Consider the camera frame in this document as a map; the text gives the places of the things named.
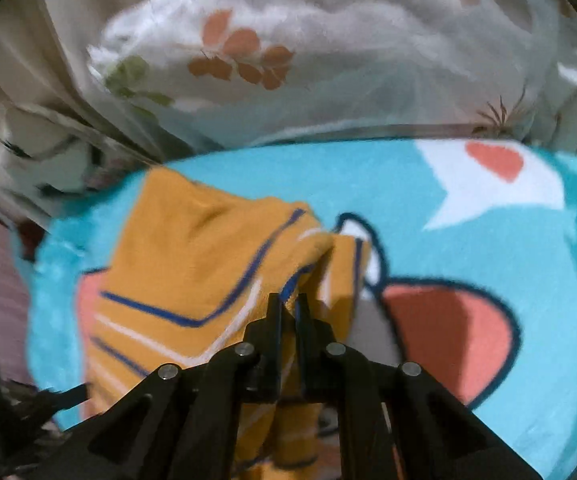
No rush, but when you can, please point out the turquoise cartoon print blanket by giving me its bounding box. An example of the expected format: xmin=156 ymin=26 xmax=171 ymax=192
xmin=11 ymin=137 xmax=577 ymax=480

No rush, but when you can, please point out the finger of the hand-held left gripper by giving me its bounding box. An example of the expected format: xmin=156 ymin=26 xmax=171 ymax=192
xmin=3 ymin=381 xmax=90 ymax=433

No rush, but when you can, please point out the pale beige curtain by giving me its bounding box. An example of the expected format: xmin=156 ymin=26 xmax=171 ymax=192
xmin=0 ymin=0 xmax=209 ymax=221

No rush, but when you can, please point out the yellow striped sweater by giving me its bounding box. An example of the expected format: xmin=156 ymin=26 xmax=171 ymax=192
xmin=81 ymin=165 xmax=374 ymax=480

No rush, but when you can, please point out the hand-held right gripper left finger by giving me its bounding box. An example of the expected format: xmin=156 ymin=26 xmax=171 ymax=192
xmin=33 ymin=292 xmax=286 ymax=480

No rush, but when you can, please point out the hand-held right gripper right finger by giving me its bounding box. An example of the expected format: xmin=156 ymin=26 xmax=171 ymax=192
xmin=293 ymin=292 xmax=544 ymax=480

